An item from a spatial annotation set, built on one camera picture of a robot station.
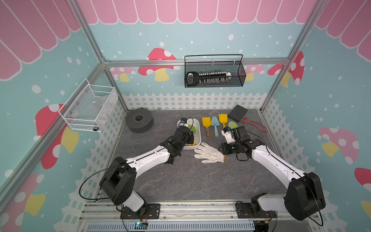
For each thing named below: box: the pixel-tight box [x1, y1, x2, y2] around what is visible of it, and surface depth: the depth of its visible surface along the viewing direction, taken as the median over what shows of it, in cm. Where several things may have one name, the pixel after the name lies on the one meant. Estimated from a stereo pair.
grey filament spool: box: [125, 108, 155, 134], surface depth 108 cm
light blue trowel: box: [210, 116, 221, 137], surface depth 114 cm
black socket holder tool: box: [186, 71, 232, 87], surface depth 91 cm
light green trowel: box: [228, 120, 239, 130], surface depth 115 cm
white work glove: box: [193, 142, 226, 164], surface depth 96 cm
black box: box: [228, 104, 249, 123], surface depth 122 cm
